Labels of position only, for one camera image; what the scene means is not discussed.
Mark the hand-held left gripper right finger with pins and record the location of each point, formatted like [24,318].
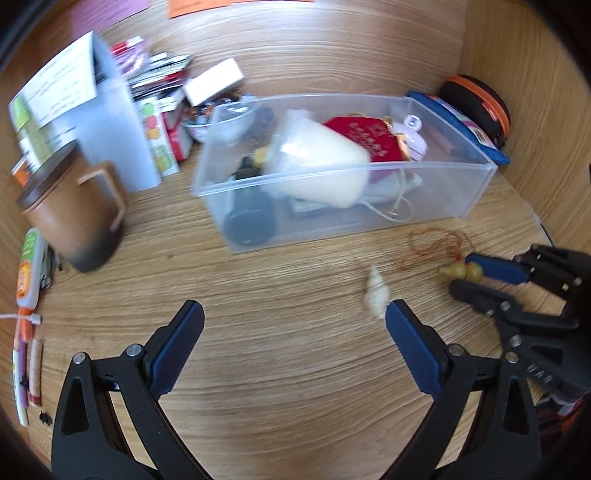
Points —
[413,346]

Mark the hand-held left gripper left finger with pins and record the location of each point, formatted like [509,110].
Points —
[178,341]

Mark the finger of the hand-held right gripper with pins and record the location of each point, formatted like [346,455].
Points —
[480,295]
[498,268]

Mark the cream seashell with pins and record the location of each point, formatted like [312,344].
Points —
[376,293]

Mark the clear plastic storage box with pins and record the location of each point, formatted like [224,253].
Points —
[438,184]

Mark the black cylindrical bottle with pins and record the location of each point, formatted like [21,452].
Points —
[249,217]

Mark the pink round lidded jar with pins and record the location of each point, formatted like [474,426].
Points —
[413,138]

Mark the red velvet pouch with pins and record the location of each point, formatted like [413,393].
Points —
[360,134]

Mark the cream cylindrical jar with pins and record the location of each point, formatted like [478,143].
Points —
[323,166]

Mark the wooden desktop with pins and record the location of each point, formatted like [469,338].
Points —
[277,295]

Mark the pink cylinder stick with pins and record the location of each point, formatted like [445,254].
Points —
[36,374]

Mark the black metal clip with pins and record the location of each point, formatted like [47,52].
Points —
[51,267]

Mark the small black clip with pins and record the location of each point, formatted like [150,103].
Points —
[45,417]

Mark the orange marker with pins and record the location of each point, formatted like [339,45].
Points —
[24,332]

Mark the white pink marker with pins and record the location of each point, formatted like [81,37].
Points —
[21,392]

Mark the brown mug with lid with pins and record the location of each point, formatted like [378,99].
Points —
[69,217]

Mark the black orange zip case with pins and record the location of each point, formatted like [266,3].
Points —
[471,99]

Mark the blue zip pouch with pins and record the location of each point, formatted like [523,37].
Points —
[436,100]

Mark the red small box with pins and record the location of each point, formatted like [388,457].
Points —
[178,138]

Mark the white box with coloured dots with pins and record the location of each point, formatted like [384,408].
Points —
[157,138]

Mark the translucent white file holder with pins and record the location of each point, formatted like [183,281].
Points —
[124,134]

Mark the clear glass bowl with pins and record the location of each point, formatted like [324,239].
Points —
[231,124]

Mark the white cardboard box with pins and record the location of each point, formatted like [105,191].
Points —
[212,81]

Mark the pile of assorted packets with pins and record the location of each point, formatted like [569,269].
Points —
[152,69]

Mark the white printed paper sheet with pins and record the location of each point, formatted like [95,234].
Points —
[55,83]

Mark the orange sticky note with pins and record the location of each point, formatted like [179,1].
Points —
[198,7]

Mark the pink paper sheet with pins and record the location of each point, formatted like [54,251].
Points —
[111,8]

